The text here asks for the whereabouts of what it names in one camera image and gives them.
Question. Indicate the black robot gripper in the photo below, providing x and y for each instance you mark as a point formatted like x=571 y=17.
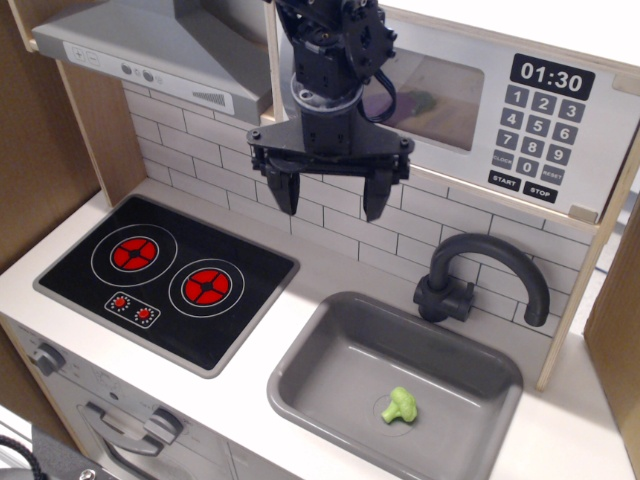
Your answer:
x=345 y=145

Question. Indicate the white toy microwave door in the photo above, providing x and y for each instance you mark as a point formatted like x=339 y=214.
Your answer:
x=540 y=125

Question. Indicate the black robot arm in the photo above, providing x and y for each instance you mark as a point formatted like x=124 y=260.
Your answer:
x=338 y=48

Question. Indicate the purple toy eggplant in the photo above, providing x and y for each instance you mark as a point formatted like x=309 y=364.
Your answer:
x=382 y=109

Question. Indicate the dark grey toy faucet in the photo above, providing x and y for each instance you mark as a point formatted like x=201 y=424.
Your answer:
x=440 y=297

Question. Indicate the black toy stovetop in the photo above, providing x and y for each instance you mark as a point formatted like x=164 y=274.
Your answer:
x=181 y=288

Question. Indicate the grey toy range hood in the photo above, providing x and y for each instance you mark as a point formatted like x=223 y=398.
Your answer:
x=177 y=48

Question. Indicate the grey toy sink basin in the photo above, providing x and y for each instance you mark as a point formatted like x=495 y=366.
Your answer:
x=336 y=378

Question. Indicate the green toy broccoli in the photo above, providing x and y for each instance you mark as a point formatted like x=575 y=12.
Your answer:
x=402 y=405

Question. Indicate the brown cardboard box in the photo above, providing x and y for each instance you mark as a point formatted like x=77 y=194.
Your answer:
x=612 y=336

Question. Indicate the grey toy oven door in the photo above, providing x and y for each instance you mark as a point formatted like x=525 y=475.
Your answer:
x=199 y=453

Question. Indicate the grey oven knob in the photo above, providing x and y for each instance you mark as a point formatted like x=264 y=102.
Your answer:
x=47 y=359

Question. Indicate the black device at bottom left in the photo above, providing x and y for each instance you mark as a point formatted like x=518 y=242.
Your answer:
x=34 y=454

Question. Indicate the grey oven door handle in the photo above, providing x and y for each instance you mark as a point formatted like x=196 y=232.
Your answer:
x=148 y=438

